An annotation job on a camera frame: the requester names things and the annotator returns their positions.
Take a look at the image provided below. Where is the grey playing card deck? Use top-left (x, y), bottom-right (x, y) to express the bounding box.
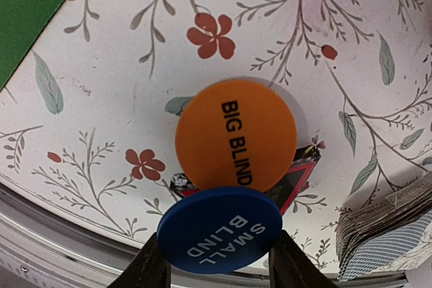
top-left (336, 174), bottom-right (431, 282)

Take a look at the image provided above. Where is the red black triangular button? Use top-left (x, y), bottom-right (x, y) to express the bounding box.
top-left (169, 145), bottom-right (321, 215)

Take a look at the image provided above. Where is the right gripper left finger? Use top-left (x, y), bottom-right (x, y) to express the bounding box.
top-left (114, 233), bottom-right (171, 288)

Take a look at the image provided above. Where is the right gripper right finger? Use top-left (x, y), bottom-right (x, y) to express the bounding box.
top-left (269, 230), bottom-right (333, 288)

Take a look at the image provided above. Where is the round green poker mat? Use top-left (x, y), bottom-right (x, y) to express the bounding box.
top-left (1, 0), bottom-right (65, 88)

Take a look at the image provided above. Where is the orange big blind button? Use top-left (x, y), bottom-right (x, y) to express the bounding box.
top-left (175, 80), bottom-right (297, 192)

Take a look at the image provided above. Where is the blue small blind button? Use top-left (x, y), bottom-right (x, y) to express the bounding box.
top-left (157, 187), bottom-right (283, 275)

